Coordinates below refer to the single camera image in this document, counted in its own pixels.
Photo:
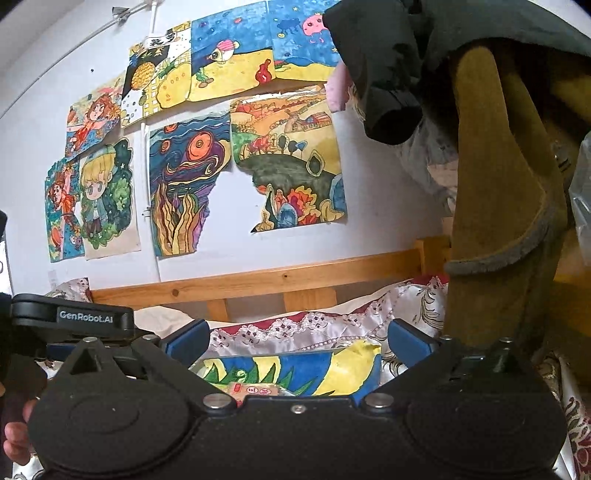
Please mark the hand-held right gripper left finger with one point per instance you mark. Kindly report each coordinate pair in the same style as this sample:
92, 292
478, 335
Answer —
184, 342

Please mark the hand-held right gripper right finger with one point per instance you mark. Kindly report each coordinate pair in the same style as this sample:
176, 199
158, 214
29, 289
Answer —
411, 339

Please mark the red white snack packet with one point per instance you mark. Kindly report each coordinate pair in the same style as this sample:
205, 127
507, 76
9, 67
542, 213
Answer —
254, 392

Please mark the grey tray with colourful lining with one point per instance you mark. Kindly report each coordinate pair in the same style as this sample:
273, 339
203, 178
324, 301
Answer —
295, 369

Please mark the person's left hand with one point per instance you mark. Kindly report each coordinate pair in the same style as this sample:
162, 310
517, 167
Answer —
16, 436

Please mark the cream bed sheet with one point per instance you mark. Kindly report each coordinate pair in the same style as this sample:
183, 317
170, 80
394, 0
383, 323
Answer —
166, 318

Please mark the floral satin blanket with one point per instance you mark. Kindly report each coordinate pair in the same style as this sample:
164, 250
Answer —
415, 304

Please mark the wooden bed headboard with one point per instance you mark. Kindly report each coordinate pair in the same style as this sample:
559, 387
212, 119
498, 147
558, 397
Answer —
277, 281

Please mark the olive hanging coat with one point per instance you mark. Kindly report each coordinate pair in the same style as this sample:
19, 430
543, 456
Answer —
498, 207

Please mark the floral hanging cloth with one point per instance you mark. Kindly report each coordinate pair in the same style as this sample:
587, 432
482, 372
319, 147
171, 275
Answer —
429, 157

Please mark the plastic bag of clothes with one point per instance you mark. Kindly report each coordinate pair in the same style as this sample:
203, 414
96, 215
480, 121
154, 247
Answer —
581, 198

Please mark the pink cloth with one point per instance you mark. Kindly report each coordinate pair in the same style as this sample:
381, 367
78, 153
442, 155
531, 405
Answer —
339, 90

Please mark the dark hanging jacket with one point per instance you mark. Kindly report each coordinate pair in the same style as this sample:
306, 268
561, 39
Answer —
415, 60

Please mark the blue girl wall drawing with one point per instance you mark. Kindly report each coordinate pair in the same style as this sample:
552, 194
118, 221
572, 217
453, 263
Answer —
62, 212

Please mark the blond child wall drawing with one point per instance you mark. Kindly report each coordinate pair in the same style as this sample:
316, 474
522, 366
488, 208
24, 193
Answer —
108, 198

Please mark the swirly sea wall drawing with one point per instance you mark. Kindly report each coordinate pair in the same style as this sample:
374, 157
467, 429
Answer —
184, 184

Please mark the white wall conduit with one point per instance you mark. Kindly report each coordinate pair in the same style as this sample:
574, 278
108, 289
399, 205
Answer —
152, 161

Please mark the red-haired girl wall drawing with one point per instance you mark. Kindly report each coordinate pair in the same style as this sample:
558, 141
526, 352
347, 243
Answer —
94, 115

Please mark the hill landscape wall drawing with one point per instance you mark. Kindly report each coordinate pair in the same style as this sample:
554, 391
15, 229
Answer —
286, 157

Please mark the pineapple wall drawing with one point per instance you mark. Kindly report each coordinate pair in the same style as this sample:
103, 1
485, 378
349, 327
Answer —
157, 74

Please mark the fish beach wall drawing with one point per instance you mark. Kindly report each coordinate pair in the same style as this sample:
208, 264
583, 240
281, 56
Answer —
231, 55

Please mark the jellyfish wall drawing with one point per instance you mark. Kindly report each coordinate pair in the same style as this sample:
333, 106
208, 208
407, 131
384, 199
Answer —
304, 32

